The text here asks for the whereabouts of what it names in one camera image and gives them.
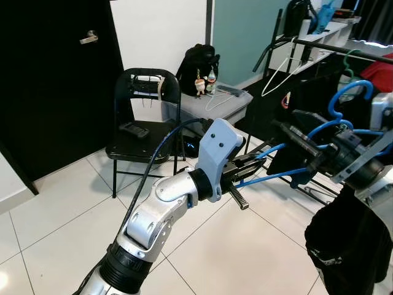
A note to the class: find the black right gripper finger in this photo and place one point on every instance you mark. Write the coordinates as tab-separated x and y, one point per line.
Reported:
313	121
301	138

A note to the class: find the black knit garment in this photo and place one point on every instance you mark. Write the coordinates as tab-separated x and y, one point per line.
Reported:
350	246

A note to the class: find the black door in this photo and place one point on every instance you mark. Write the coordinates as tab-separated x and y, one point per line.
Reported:
49	92

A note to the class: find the dark curtain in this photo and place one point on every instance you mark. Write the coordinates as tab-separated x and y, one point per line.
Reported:
377	18

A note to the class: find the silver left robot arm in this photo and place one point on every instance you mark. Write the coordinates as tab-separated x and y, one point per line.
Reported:
153	215

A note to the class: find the blue spray bottle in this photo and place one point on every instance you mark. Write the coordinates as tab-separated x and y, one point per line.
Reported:
324	15

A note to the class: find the grey storage ottoman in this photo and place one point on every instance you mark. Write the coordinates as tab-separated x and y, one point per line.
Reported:
215	114

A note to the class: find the black remote control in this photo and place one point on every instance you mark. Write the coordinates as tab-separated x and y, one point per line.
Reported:
134	129

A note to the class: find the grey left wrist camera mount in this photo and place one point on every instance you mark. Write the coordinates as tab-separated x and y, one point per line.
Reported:
218	147

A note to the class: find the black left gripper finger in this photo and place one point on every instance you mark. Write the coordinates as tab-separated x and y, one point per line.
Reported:
252	176
255	162

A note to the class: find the black backpack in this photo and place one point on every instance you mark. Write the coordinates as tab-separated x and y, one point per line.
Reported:
193	61

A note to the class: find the black metal clothes rack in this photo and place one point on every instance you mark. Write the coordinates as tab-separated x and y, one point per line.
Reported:
325	49

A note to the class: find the blue plastic hanger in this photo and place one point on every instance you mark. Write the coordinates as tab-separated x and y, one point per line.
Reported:
276	176

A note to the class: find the white shelf unit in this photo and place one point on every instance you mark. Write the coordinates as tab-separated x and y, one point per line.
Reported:
331	31

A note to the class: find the black carpet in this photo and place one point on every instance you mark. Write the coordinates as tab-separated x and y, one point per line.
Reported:
267	114

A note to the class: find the green hanger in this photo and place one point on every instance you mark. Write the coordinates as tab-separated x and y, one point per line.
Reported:
347	61

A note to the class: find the black folding chair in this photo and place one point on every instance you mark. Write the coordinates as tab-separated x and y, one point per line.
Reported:
138	150

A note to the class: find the black device with light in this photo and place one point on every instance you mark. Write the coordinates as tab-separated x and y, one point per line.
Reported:
189	147

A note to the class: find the red cloth cover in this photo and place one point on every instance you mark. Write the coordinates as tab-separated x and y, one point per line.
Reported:
384	74

